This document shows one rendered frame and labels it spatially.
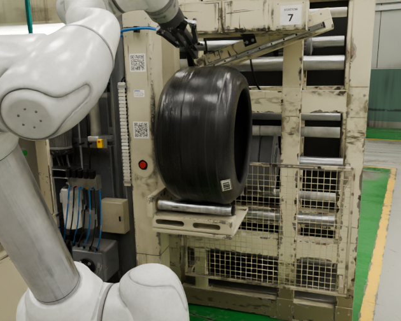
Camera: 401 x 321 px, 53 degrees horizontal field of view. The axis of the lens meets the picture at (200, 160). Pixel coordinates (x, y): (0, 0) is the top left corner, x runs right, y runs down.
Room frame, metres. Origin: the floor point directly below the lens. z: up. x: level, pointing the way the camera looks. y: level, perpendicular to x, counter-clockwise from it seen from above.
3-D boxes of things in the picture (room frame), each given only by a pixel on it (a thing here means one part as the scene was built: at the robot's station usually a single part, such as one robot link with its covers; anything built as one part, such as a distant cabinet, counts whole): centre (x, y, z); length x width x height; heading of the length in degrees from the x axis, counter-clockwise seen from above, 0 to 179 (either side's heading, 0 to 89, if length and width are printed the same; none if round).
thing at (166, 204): (1.63, 0.03, 0.90); 0.35 x 0.05 x 0.05; 73
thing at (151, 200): (1.82, 0.16, 0.90); 0.40 x 0.03 x 0.10; 163
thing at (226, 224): (1.64, 0.03, 0.84); 0.36 x 0.09 x 0.06; 73
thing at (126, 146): (1.82, 0.33, 1.19); 0.05 x 0.04 x 0.48; 163
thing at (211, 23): (2.02, -0.22, 1.71); 0.61 x 0.25 x 0.15; 73
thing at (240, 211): (1.77, -0.01, 0.80); 0.37 x 0.36 x 0.02; 163
